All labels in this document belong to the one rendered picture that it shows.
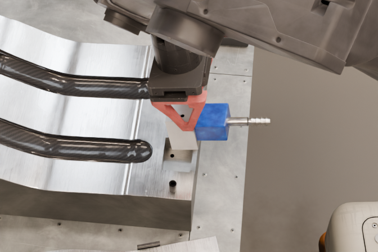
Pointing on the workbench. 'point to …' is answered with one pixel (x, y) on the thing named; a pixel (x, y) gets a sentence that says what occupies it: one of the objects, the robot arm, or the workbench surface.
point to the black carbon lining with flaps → (124, 153)
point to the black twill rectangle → (148, 245)
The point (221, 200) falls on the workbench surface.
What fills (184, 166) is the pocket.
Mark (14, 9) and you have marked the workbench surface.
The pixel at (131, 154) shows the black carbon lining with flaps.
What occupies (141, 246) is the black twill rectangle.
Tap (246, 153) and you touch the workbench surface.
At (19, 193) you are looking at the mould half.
